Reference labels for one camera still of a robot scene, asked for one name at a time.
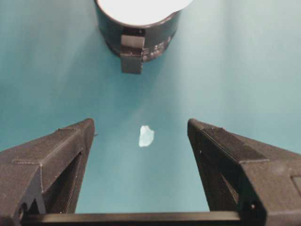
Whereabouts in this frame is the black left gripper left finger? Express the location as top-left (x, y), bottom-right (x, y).
top-left (0, 118), bottom-right (95, 221)

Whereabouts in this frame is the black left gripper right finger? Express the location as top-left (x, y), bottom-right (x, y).
top-left (187, 119), bottom-right (301, 226)

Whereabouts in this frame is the white paper cup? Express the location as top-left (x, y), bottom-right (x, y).
top-left (96, 0), bottom-right (192, 26)

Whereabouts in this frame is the white tape scrap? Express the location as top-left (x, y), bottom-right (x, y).
top-left (138, 125), bottom-right (155, 147)

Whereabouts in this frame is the black cup holder with handle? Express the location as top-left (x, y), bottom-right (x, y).
top-left (95, 0), bottom-right (181, 74)

